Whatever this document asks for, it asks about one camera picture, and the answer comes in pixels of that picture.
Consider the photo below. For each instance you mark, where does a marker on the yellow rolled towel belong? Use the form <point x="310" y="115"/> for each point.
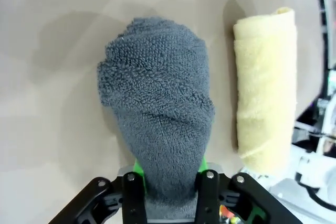
<point x="265" y="90"/>

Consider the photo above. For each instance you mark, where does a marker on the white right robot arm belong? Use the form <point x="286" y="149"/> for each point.
<point x="305" y="165"/>

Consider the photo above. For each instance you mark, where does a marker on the grey towel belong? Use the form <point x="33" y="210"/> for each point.
<point x="160" y="98"/>

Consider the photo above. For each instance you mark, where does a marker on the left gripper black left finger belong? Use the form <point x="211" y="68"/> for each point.
<point x="132" y="200"/>

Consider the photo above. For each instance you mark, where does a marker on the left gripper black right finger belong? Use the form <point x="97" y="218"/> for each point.
<point x="208" y="197"/>

